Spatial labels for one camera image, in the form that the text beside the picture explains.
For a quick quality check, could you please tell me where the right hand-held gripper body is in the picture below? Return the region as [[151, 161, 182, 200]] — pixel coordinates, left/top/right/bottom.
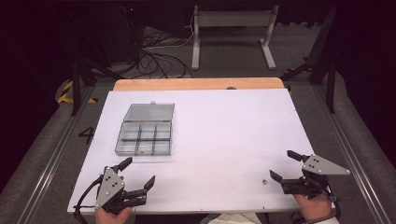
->
[[279, 153, 352, 201]]

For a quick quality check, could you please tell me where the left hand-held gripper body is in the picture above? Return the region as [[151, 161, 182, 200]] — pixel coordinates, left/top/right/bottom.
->
[[93, 165, 148, 217]]

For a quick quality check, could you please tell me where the person's left hand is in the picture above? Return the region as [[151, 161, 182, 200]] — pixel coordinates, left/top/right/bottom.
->
[[94, 205, 134, 224]]

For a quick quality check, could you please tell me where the person's right hand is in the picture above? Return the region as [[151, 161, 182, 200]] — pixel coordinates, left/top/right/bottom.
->
[[292, 193, 334, 222]]

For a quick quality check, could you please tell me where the clear plastic compartment box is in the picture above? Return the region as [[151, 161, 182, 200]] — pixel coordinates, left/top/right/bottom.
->
[[114, 102, 176, 158]]

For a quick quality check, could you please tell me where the person's dark wristband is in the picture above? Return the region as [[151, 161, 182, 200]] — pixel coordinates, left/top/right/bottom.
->
[[299, 213, 341, 224]]

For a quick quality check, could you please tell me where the person's light clothing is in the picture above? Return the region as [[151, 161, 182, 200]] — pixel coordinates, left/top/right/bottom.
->
[[199, 212, 263, 224]]

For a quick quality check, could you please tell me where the white board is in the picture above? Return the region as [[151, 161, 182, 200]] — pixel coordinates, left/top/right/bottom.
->
[[66, 88, 336, 216]]

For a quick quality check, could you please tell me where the black metal stand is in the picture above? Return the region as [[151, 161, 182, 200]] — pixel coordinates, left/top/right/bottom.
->
[[279, 4, 340, 115], [64, 8, 125, 117]]

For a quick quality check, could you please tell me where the yellow black floor tape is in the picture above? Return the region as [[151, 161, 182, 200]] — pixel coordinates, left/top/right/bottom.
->
[[56, 79, 99, 105]]

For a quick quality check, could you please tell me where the black equipment case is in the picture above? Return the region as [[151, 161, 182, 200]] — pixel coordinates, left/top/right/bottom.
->
[[101, 4, 147, 63]]

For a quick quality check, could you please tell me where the grey metal stand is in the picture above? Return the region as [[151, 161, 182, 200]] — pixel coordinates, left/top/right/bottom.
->
[[191, 5, 280, 72]]

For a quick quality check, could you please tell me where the left hand-held gripper cable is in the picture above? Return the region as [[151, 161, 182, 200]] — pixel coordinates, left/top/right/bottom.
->
[[73, 175, 105, 224]]

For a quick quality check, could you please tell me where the aluminium floor rail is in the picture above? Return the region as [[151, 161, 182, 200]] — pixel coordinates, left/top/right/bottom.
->
[[312, 83, 391, 224], [15, 86, 96, 224]]

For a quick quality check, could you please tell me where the black floor cables bundle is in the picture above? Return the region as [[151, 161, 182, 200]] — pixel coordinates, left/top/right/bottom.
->
[[124, 29, 194, 79]]

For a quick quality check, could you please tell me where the white floor cable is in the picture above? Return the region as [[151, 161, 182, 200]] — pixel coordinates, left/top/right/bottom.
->
[[145, 14, 196, 50]]

